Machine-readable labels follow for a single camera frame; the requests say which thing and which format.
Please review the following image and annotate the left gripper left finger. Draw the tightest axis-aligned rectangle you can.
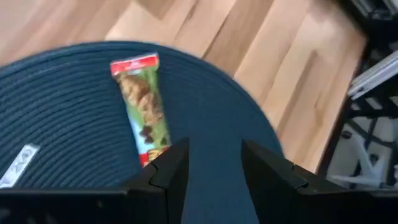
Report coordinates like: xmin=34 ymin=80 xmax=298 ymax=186
xmin=126 ymin=137 xmax=191 ymax=224

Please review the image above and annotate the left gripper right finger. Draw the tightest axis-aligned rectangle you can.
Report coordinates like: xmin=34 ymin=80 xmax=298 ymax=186
xmin=241 ymin=139 xmax=368 ymax=224

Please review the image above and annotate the red-ended Chewy granola bar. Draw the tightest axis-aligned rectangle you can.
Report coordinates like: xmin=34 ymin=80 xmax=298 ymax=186
xmin=109 ymin=52 xmax=172 ymax=169

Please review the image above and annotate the dark round plate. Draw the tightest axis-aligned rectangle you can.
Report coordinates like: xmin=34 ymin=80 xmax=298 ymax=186
xmin=0 ymin=40 xmax=284 ymax=224

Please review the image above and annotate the white placemat label tag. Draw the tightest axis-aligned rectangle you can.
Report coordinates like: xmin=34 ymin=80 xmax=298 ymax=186
xmin=0 ymin=142 xmax=40 ymax=189

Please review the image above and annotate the silver aluminium bracket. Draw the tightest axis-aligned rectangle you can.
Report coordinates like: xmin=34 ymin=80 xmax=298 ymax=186
xmin=347 ymin=49 xmax=398 ymax=101

